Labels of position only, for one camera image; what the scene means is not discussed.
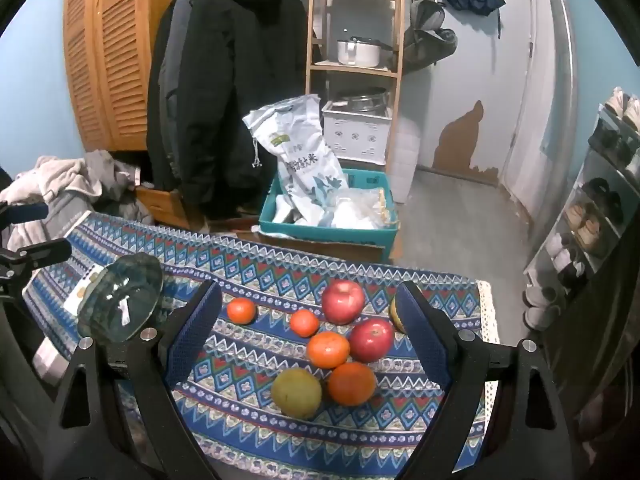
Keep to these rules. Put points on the orange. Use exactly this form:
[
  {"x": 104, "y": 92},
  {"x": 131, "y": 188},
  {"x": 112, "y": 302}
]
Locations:
[
  {"x": 328, "y": 349},
  {"x": 352, "y": 383}
]

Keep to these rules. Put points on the scalloped glass bowl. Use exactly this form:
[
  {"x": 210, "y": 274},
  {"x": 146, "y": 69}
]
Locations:
[{"x": 120, "y": 300}]

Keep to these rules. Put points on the collection of shoes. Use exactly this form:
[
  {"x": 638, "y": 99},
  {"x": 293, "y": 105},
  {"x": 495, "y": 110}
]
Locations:
[{"x": 595, "y": 232}]

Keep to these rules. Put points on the wooden crate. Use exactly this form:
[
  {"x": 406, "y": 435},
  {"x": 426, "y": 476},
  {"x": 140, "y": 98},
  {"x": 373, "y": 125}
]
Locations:
[{"x": 165, "y": 205}]

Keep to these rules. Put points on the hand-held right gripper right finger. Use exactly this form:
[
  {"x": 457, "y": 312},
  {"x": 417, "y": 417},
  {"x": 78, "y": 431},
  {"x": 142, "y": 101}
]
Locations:
[{"x": 425, "y": 330}]

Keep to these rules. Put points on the white flat device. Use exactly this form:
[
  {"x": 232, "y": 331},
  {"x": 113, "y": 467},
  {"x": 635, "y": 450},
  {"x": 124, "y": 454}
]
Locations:
[{"x": 74, "y": 305}]

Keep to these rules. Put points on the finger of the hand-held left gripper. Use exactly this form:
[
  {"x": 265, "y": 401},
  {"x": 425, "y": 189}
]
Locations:
[
  {"x": 25, "y": 212},
  {"x": 40, "y": 252}
]

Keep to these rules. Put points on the white cooking pot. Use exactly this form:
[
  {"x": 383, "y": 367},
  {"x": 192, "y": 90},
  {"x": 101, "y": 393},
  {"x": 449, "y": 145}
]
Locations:
[{"x": 357, "y": 54}]

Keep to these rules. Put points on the white plastic basket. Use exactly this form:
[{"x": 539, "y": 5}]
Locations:
[{"x": 355, "y": 137}]

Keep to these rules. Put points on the wooden louvered wardrobe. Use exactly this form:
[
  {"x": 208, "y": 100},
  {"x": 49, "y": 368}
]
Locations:
[{"x": 110, "y": 60}]

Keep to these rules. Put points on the shoe rack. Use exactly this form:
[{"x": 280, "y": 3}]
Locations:
[{"x": 600, "y": 125}]

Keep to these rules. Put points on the grey garment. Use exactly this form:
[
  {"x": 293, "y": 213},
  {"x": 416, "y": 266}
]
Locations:
[{"x": 115, "y": 180}]

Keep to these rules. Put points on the small tangerine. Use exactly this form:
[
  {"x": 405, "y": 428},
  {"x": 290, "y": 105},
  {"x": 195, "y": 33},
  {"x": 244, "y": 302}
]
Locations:
[
  {"x": 241, "y": 310},
  {"x": 304, "y": 322}
]

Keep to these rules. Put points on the green pear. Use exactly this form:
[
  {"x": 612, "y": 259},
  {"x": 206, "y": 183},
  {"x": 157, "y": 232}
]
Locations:
[
  {"x": 296, "y": 392},
  {"x": 396, "y": 312}
]

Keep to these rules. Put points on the grey bedding cloth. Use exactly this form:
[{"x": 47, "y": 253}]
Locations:
[{"x": 55, "y": 220}]

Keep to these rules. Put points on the wooden shelf rack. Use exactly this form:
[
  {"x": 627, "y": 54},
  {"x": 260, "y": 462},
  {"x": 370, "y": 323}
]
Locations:
[{"x": 350, "y": 68}]

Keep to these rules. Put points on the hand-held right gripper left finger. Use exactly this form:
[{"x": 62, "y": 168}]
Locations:
[{"x": 192, "y": 335}]

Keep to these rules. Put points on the white rice bag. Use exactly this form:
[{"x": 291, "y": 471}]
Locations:
[{"x": 300, "y": 160}]

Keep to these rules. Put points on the steel pot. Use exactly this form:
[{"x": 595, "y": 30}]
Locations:
[{"x": 362, "y": 100}]

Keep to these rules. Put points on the red apple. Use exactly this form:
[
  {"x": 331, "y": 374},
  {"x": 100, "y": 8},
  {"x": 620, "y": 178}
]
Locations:
[
  {"x": 371, "y": 340},
  {"x": 343, "y": 301}
]

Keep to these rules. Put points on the white door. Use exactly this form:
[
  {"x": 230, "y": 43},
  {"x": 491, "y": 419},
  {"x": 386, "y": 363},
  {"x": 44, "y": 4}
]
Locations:
[{"x": 537, "y": 110}]

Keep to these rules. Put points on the white fleece garment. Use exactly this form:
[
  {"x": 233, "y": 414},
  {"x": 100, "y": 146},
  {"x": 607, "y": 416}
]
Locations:
[{"x": 45, "y": 180}]

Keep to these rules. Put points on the grey hanging bag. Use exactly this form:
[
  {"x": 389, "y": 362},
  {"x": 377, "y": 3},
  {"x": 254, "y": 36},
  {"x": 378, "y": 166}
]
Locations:
[{"x": 425, "y": 35}]

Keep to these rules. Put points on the black jacket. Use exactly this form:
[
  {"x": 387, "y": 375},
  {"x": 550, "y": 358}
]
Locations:
[{"x": 225, "y": 85}]

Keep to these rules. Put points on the clear plastic bags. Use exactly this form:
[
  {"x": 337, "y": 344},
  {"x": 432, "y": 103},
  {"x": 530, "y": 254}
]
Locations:
[{"x": 355, "y": 210}]

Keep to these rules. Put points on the teal plastic crate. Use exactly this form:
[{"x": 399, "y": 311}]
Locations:
[{"x": 320, "y": 234}]

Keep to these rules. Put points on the flat cardboard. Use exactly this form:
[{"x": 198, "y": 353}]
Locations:
[{"x": 310, "y": 251}]

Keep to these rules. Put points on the blue patterned tablecloth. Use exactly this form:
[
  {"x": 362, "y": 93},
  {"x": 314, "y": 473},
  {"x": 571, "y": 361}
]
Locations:
[{"x": 280, "y": 270}]

